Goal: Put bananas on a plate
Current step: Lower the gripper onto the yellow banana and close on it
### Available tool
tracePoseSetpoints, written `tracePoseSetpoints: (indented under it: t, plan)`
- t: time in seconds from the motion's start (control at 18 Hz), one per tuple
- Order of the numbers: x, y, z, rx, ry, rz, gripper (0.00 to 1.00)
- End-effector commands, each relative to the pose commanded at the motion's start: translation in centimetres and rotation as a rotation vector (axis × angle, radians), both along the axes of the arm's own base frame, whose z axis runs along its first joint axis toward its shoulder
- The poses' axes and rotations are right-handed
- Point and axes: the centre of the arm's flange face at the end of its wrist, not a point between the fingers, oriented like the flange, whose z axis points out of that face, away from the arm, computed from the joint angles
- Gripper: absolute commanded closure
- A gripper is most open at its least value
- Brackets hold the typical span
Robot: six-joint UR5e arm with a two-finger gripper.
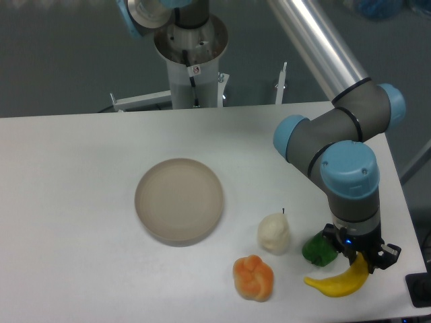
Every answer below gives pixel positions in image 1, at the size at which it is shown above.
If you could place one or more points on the yellow toy banana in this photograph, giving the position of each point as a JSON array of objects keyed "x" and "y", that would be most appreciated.
[{"x": 345, "y": 283}]

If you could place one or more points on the white toy pear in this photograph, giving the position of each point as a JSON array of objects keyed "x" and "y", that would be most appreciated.
[{"x": 273, "y": 233}]

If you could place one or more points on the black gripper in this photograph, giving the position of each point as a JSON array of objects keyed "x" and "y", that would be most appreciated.
[{"x": 375, "y": 252}]

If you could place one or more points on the green toy bell pepper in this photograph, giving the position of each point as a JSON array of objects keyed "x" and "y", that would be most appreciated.
[{"x": 319, "y": 251}]

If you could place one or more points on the blue plastic bag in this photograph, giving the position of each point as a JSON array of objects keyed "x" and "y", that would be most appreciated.
[{"x": 378, "y": 10}]

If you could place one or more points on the black device at table edge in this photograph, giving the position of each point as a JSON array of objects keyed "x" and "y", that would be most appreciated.
[{"x": 418, "y": 285}]

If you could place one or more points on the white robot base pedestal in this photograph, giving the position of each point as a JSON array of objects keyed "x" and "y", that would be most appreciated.
[{"x": 192, "y": 60}]

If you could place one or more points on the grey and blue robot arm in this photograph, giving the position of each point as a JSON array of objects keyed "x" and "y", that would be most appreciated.
[{"x": 330, "y": 150}]

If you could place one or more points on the white upright frame post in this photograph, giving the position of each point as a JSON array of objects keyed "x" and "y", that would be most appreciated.
[{"x": 281, "y": 84}]

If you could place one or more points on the white metal frame bracket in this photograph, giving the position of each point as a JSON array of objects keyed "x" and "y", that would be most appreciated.
[{"x": 144, "y": 102}]

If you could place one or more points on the beige round plate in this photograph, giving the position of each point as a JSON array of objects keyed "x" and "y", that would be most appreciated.
[{"x": 179, "y": 201}]

